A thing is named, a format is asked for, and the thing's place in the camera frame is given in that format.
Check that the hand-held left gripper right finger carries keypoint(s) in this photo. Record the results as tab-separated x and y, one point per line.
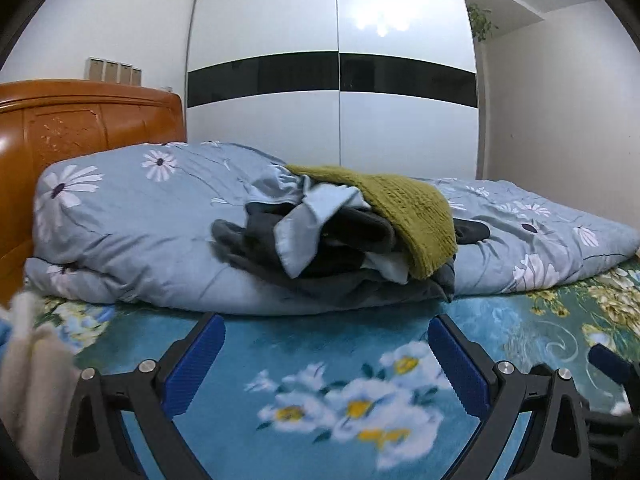
457	366

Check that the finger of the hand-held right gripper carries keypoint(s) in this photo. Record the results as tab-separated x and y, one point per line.
602	435
607	361

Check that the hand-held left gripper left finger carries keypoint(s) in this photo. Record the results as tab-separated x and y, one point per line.
195	366

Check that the olive green knit sweater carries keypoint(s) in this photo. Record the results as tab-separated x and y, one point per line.
410	210

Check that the white garment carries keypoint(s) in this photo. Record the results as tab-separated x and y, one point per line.
389	266

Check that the dark grey garment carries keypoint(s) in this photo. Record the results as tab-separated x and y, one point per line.
260	240

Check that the grey-blue daisy print duvet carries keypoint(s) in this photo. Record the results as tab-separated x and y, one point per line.
140	230

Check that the cream fluffy cloth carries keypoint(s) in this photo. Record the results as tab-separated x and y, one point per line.
30	360

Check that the light blue shirt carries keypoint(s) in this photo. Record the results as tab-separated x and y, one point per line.
300	230

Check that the light blue cloth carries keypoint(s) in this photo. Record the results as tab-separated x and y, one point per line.
5	327

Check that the orange wooden headboard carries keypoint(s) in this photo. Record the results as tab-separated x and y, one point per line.
90	125

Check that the green potted plant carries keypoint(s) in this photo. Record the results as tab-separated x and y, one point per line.
481	20

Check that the white wardrobe with black band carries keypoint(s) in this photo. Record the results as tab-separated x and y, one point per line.
280	25

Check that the beige wall switch panel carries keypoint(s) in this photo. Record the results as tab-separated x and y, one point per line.
114	71

